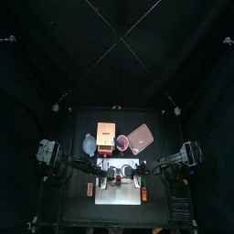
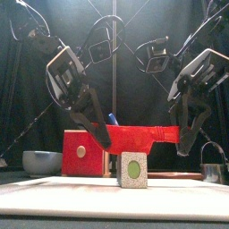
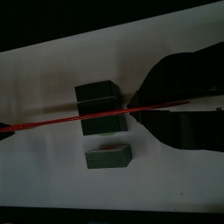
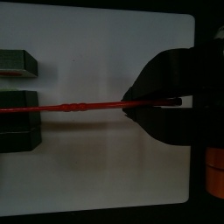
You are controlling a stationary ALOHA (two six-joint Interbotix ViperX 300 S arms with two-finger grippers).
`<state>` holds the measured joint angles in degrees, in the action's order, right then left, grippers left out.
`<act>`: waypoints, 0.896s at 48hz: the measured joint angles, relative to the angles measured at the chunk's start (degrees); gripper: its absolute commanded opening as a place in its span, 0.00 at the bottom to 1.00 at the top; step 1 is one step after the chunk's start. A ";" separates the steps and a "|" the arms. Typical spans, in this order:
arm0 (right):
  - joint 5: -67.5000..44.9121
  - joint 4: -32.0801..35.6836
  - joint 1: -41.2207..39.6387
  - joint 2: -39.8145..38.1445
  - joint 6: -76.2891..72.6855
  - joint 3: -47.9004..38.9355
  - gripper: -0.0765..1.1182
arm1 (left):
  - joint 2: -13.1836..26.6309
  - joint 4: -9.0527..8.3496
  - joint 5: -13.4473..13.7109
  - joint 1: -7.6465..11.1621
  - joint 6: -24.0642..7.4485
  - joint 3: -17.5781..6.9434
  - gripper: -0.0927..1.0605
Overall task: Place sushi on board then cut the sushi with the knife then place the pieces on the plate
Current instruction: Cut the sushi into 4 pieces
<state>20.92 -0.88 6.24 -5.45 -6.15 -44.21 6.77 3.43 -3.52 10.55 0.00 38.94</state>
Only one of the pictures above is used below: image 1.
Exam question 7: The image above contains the pink rectangular plate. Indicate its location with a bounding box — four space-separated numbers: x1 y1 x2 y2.
126 122 154 156

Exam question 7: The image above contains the pink cup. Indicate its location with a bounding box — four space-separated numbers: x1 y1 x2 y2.
116 134 130 153

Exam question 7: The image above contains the orange toy piece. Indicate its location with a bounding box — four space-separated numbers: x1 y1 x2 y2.
141 186 148 202

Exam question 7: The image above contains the pink toy block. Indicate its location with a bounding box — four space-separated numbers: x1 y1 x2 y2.
86 182 94 197

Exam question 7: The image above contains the light blue bowl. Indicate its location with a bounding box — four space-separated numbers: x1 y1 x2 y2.
82 133 98 158

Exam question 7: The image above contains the wooden box with red drawer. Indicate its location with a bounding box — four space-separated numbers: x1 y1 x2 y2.
96 122 117 157

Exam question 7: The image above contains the white printed label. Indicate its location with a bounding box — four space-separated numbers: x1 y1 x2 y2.
169 196 192 223

